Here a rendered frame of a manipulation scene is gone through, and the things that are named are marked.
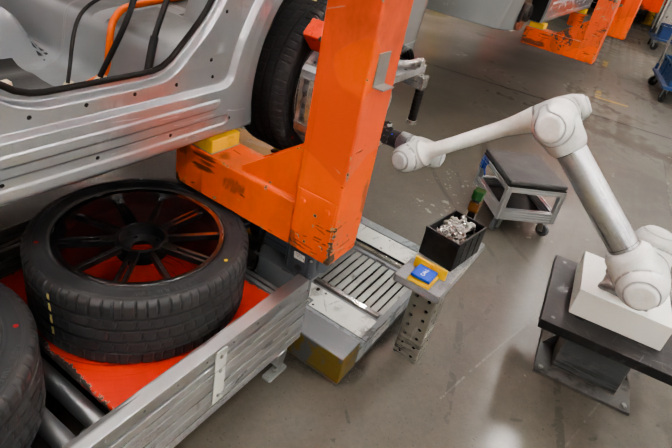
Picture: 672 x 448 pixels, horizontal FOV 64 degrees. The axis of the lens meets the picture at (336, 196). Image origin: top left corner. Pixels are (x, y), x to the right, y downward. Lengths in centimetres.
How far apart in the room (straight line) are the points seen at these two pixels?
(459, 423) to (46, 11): 207
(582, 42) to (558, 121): 368
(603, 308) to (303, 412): 114
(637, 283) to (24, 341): 174
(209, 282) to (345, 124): 59
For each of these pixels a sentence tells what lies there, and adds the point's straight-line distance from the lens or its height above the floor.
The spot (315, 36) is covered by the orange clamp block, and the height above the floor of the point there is 108.
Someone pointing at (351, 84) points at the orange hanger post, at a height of 110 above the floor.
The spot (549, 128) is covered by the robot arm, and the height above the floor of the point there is 98.
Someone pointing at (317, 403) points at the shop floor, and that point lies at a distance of 197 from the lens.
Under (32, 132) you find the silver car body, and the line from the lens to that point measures 143.
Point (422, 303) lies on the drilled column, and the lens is 201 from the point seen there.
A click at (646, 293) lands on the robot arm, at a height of 60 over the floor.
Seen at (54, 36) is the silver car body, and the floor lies 87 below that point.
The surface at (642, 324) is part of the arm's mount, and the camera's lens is 225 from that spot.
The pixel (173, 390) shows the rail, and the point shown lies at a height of 36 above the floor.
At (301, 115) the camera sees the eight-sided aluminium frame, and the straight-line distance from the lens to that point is 196.
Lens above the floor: 153
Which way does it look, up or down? 30 degrees down
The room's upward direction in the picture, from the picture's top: 12 degrees clockwise
